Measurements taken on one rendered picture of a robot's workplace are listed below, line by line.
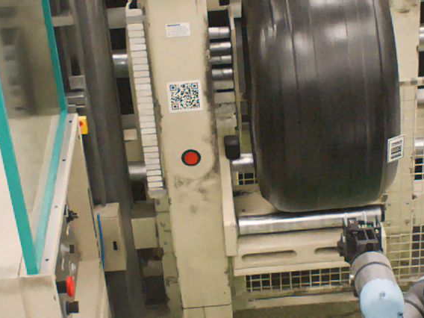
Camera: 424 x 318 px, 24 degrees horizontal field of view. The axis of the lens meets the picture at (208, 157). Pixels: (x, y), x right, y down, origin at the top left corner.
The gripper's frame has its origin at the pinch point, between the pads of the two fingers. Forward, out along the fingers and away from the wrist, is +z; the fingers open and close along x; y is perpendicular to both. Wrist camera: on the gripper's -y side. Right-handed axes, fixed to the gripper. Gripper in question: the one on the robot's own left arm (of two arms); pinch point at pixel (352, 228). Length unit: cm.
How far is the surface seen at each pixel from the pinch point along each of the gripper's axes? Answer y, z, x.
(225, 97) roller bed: 8, 64, 24
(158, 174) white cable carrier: 4.5, 25.6, 41.1
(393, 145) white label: 16.4, 3.7, -9.3
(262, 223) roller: -7.0, 18.5, 18.1
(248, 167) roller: -5, 46, 19
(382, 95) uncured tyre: 27.8, 3.3, -7.2
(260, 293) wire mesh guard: -60, 73, 18
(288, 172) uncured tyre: 12.4, 3.9, 12.6
